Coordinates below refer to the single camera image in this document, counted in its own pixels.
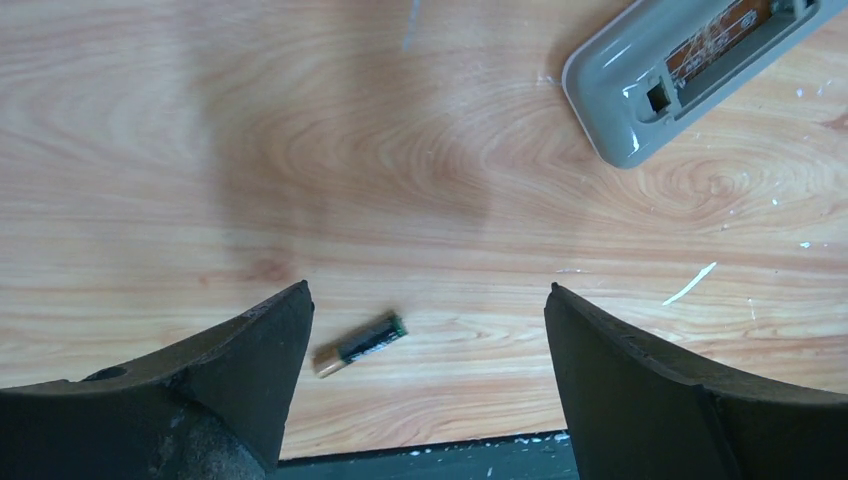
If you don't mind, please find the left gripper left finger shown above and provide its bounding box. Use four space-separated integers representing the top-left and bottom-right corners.
1 281 315 479

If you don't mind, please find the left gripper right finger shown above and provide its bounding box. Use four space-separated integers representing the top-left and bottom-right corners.
544 284 847 479

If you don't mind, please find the grey remote control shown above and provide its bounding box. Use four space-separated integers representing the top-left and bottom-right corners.
562 0 847 169

